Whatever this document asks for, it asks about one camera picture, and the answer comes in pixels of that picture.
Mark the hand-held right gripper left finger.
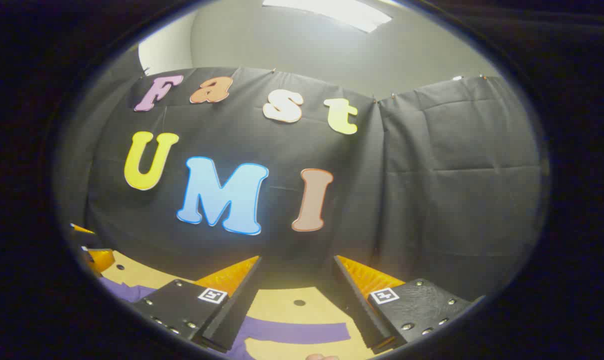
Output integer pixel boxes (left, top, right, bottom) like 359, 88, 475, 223
131, 255, 263, 353

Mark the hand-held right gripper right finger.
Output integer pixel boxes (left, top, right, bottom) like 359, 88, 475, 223
331, 255, 476, 354

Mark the purple button cardigan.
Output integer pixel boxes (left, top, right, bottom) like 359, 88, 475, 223
98, 276, 352, 360

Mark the black backdrop cloth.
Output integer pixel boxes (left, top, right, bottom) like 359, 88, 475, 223
57, 47, 542, 301

